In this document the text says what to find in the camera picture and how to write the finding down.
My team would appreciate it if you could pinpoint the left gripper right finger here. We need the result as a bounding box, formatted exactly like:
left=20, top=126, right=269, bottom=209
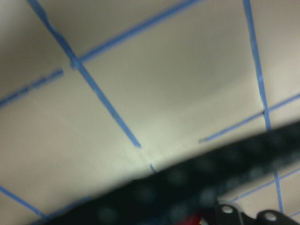
left=215, top=203, right=299, bottom=225

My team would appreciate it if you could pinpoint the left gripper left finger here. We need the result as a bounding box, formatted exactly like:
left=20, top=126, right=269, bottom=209
left=46, top=122, right=300, bottom=225

